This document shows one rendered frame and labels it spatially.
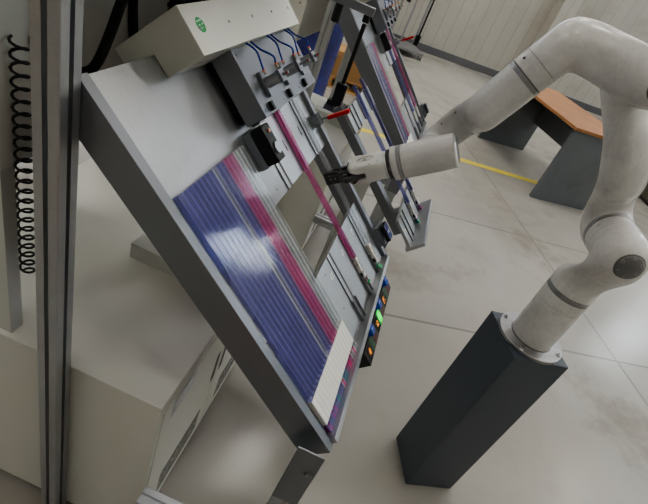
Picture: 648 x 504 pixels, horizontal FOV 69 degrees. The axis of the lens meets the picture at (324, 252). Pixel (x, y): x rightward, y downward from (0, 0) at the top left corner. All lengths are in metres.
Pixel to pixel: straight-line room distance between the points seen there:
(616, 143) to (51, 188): 1.08
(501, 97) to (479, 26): 8.43
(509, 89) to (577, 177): 3.87
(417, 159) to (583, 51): 0.38
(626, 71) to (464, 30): 8.40
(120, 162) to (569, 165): 4.40
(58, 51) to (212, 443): 1.33
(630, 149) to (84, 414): 1.28
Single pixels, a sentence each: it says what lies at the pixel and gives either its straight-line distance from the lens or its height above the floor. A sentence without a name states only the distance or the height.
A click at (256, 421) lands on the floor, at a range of 1.79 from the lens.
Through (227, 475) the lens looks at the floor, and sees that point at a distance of 1.67.
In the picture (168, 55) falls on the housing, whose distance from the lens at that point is 0.85.
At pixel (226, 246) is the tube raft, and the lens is 0.78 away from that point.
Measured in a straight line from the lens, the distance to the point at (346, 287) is 1.14.
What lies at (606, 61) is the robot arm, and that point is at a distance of 1.13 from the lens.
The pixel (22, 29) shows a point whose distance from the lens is 0.82.
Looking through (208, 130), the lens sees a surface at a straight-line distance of 0.88.
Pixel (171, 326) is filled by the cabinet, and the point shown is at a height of 0.62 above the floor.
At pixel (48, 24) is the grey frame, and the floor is 1.26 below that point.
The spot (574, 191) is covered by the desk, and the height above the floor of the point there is 0.16.
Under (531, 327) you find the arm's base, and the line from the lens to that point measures 1.43.
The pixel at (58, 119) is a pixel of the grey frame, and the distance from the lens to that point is 0.70.
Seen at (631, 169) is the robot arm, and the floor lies 1.24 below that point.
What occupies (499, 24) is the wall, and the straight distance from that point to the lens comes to 9.66.
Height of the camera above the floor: 1.47
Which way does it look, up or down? 34 degrees down
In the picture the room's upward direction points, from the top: 23 degrees clockwise
